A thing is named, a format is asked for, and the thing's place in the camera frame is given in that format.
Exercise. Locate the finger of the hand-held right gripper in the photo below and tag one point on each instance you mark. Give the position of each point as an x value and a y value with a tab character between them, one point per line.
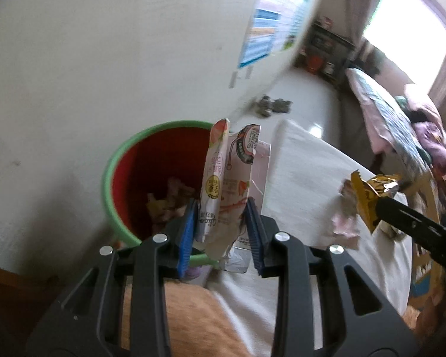
416	219

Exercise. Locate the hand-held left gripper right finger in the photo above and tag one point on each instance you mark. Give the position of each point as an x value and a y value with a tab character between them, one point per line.
254	238

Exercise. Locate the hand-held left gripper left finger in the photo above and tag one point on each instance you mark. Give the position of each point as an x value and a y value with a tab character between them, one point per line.
187	230

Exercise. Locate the yellow snack wrapper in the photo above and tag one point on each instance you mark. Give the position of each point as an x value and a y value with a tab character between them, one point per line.
371	193

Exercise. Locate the pink and white food pouch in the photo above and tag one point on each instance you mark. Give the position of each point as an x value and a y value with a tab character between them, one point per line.
226	178

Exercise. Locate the red bin with green rim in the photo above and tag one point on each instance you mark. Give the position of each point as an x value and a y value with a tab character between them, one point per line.
133	171

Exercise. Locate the silver foil wrapper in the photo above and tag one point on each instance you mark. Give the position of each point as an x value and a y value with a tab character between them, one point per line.
392	230

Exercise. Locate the heap of wrappers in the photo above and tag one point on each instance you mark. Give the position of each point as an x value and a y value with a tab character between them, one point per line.
171	204

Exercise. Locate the pink wrapper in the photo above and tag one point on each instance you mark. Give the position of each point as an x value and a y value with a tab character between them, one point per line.
345	230

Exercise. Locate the orange fuzzy cushion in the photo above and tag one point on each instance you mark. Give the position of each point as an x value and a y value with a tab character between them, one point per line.
193	323

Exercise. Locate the patterned pillow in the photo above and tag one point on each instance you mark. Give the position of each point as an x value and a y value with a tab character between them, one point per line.
386	115

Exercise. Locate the orange bucket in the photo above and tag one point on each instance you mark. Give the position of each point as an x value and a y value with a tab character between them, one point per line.
314	64

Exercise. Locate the bright window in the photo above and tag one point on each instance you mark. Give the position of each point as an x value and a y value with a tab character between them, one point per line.
409	33

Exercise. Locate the dark storage shelf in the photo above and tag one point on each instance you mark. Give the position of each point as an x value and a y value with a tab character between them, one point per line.
327	48

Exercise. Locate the pale curtain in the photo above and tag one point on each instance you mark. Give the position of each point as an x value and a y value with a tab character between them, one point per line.
360	0

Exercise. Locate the colourful wall poster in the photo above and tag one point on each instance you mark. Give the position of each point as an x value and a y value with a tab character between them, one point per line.
271	18

